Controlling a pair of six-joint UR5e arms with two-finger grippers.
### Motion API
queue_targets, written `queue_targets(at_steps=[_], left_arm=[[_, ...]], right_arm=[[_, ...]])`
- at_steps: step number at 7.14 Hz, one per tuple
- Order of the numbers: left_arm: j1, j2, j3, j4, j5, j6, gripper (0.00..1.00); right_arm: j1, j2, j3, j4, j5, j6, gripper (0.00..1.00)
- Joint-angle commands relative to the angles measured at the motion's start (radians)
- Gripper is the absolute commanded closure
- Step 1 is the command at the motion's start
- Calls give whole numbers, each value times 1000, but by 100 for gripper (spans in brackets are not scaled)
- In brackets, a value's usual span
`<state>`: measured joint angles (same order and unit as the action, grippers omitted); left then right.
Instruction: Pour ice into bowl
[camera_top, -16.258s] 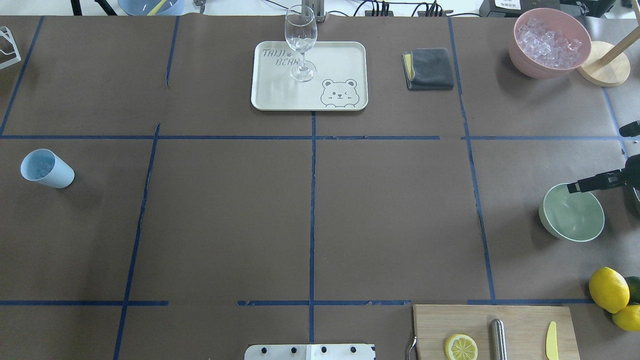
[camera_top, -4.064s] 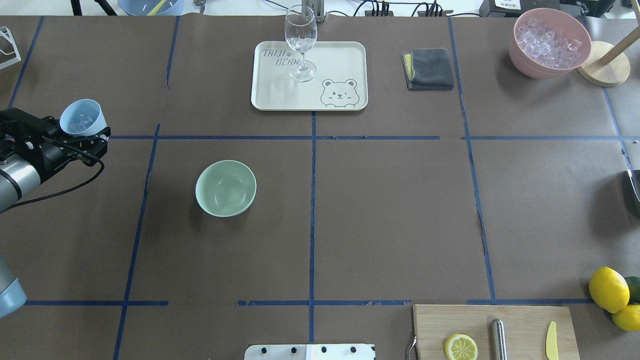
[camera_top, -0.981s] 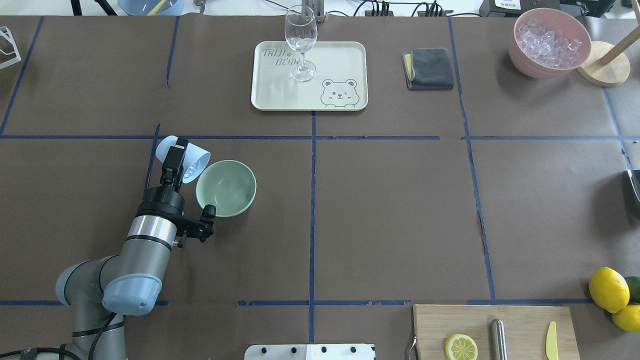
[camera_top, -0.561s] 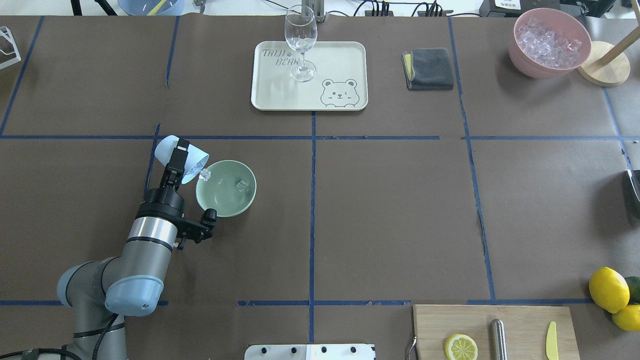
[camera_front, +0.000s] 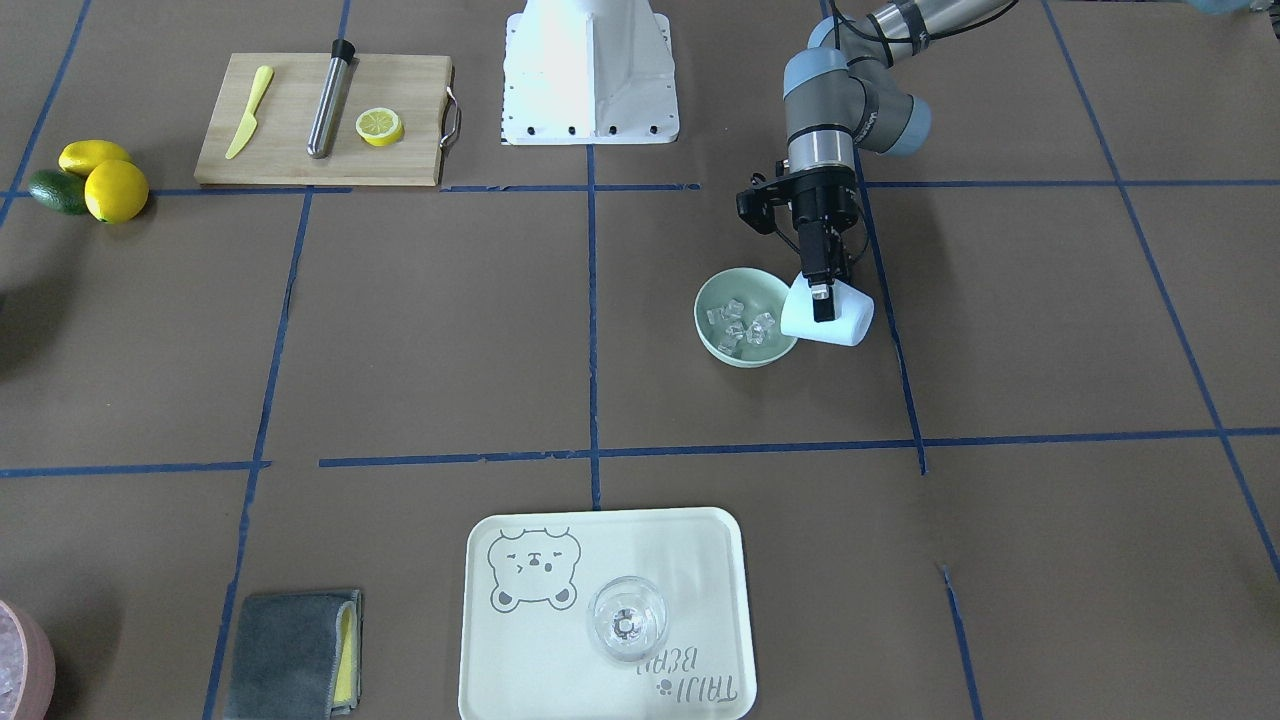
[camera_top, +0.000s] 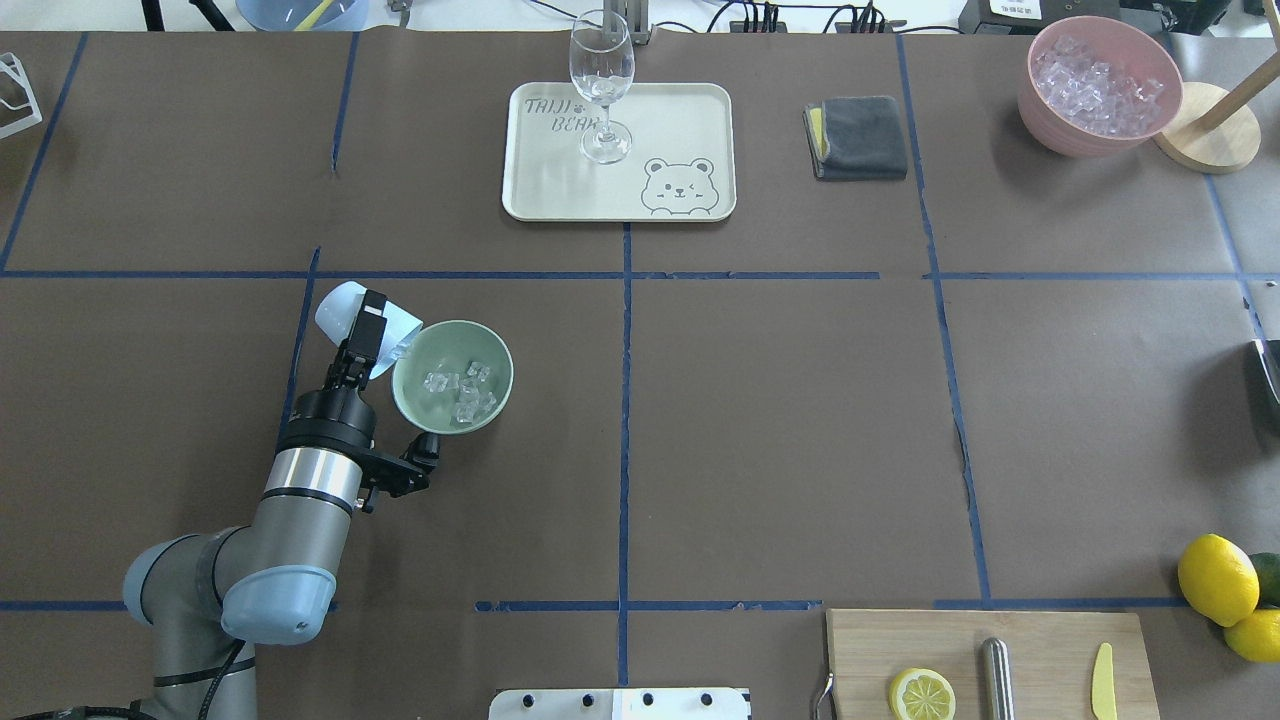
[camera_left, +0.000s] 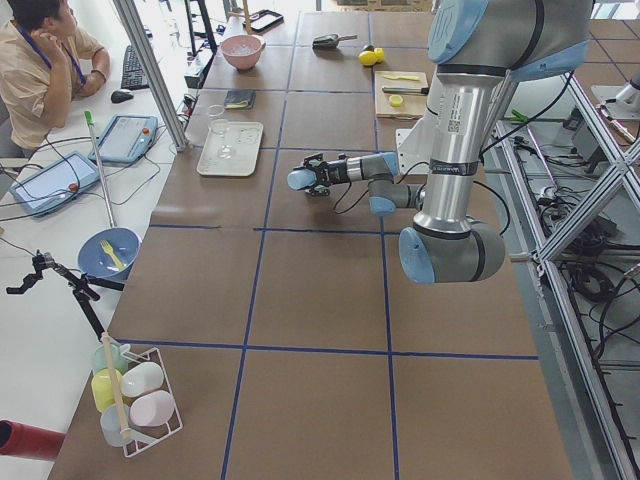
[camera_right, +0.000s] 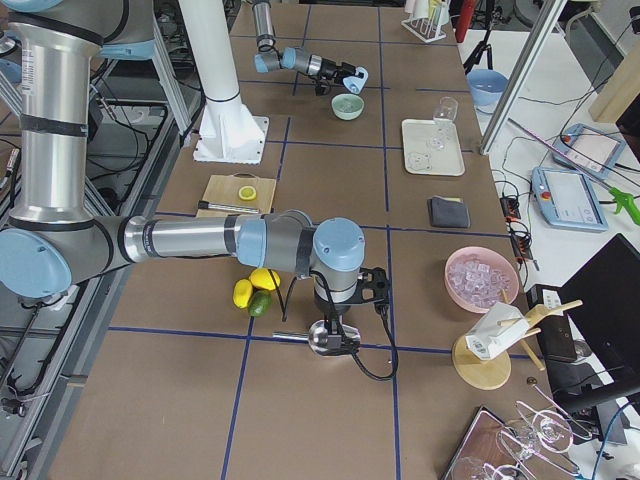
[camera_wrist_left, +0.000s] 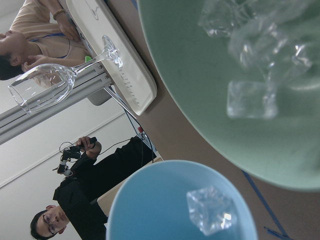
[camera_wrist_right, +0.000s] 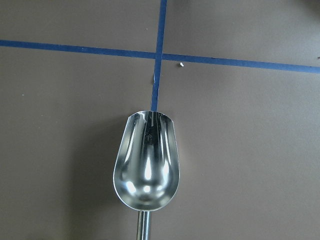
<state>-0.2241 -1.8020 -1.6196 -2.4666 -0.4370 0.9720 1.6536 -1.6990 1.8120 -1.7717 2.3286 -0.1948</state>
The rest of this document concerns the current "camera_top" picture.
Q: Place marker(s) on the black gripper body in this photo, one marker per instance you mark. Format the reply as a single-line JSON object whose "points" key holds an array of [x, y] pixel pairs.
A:
{"points": [[333, 416]]}

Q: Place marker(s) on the light blue cup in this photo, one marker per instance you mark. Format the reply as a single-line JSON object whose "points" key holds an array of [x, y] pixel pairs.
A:
{"points": [[341, 310]]}

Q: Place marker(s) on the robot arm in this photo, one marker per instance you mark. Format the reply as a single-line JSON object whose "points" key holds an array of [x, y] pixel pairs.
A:
{"points": [[211, 599]]}

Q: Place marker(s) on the green bowl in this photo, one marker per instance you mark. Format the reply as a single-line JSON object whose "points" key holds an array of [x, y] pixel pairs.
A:
{"points": [[452, 345]]}

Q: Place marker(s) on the ice cubes in green bowl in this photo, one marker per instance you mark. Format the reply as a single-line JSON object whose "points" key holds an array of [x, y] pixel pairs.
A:
{"points": [[467, 395]]}

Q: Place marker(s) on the blue bowl with fork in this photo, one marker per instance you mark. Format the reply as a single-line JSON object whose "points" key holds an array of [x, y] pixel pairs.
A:
{"points": [[286, 16]]}

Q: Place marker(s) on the pink bowl with ice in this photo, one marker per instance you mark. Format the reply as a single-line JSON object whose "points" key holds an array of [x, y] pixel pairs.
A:
{"points": [[1093, 86]]}

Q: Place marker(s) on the clear wine glass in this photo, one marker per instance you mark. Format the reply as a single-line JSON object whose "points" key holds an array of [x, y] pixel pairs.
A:
{"points": [[602, 69]]}

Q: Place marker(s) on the grey folded cloth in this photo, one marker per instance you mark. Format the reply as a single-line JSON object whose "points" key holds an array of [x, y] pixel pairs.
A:
{"points": [[856, 139]]}

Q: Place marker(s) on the half lemon slice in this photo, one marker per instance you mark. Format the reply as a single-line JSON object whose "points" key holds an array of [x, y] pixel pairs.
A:
{"points": [[921, 693]]}

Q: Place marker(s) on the metal muddler black tip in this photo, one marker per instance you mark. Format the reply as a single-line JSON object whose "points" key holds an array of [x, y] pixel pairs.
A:
{"points": [[997, 666]]}

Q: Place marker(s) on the wooden cutting board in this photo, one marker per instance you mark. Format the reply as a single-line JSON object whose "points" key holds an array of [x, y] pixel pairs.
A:
{"points": [[1051, 657]]}

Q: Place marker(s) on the yellow plastic knife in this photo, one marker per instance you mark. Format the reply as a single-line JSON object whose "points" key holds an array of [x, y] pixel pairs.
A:
{"points": [[1103, 688]]}

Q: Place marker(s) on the yellow lemon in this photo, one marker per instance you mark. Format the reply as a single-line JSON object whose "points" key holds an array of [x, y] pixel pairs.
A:
{"points": [[1255, 638], [1218, 580]]}

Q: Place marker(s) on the wooden paper towel stand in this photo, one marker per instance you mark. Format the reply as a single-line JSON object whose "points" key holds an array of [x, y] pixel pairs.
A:
{"points": [[1216, 130]]}

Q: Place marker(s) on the green avocado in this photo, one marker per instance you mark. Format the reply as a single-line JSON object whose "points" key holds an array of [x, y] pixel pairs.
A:
{"points": [[1266, 565]]}

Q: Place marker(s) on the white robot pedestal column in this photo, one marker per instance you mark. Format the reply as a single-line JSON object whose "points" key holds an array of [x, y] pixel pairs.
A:
{"points": [[623, 703]]}

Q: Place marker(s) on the black camera tripod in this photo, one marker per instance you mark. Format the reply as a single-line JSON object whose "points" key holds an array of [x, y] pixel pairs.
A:
{"points": [[185, 16]]}

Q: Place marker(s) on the white wire cup rack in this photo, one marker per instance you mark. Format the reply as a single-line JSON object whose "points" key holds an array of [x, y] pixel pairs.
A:
{"points": [[19, 105]]}

